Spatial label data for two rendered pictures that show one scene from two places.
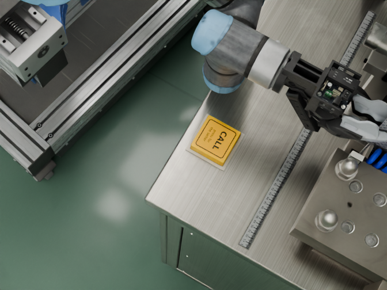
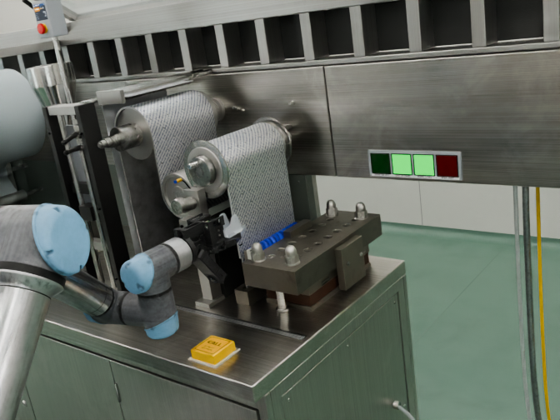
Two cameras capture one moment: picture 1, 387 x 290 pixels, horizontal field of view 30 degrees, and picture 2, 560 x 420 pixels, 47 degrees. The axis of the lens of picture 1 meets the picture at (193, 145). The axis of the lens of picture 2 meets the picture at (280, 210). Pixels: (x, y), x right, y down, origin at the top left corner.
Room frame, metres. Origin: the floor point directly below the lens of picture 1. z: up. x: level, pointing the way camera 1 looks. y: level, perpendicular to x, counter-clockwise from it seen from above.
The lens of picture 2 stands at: (-0.16, 1.10, 1.60)
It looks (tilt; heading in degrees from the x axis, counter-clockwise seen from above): 18 degrees down; 287
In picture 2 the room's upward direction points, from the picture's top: 9 degrees counter-clockwise
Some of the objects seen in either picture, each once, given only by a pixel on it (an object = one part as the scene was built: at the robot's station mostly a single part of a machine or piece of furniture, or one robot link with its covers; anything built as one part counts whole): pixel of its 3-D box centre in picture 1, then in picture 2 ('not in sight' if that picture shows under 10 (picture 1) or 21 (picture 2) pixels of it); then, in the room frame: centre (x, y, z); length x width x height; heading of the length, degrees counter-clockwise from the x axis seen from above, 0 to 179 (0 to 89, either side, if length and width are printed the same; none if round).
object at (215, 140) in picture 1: (215, 140); (212, 349); (0.39, -0.04, 0.91); 0.07 x 0.07 x 0.02; 67
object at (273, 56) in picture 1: (272, 63); (174, 254); (0.47, -0.11, 1.11); 0.08 x 0.05 x 0.08; 158
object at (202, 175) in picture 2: not in sight; (202, 171); (0.46, -0.30, 1.25); 0.07 x 0.02 x 0.07; 158
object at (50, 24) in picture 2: not in sight; (47, 18); (0.95, -0.55, 1.66); 0.07 x 0.07 x 0.10; 67
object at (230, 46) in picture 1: (228, 42); (149, 270); (0.50, -0.04, 1.11); 0.11 x 0.08 x 0.09; 68
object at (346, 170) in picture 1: (348, 167); (257, 251); (0.33, -0.26, 1.05); 0.04 x 0.04 x 0.04
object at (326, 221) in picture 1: (328, 219); (291, 254); (0.24, -0.23, 1.05); 0.04 x 0.04 x 0.04
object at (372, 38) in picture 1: (375, 35); (179, 206); (0.51, -0.26, 1.18); 0.04 x 0.02 x 0.04; 157
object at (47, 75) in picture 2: not in sight; (51, 74); (1.07, -0.69, 1.50); 0.14 x 0.14 x 0.06
